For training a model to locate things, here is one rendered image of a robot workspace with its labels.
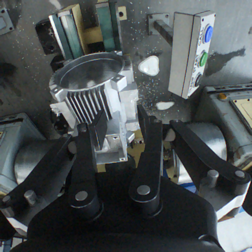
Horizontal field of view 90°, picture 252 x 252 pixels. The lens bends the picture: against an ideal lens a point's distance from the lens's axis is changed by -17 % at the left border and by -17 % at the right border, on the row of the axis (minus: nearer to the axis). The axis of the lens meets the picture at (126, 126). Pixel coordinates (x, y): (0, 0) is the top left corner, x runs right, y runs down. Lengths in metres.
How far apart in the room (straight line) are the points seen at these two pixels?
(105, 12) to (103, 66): 0.13
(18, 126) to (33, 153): 0.20
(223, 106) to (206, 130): 0.16
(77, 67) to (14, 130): 0.48
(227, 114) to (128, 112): 0.43
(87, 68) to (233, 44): 0.56
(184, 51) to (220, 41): 0.39
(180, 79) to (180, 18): 0.12
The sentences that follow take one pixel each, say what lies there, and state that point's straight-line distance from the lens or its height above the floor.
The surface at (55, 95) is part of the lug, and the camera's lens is 0.31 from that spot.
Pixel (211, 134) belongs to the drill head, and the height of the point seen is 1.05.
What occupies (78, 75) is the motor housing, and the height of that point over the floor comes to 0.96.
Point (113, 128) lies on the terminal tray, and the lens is 0.30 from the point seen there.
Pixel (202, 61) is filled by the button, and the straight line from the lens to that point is 0.32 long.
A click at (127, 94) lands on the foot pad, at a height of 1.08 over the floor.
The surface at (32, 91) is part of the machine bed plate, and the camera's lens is 0.73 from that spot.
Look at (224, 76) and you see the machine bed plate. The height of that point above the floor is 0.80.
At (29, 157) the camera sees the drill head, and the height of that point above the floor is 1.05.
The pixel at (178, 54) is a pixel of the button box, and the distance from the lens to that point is 0.31.
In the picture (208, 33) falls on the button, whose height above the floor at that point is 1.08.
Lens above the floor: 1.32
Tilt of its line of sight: 40 degrees down
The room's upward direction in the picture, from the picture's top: 174 degrees clockwise
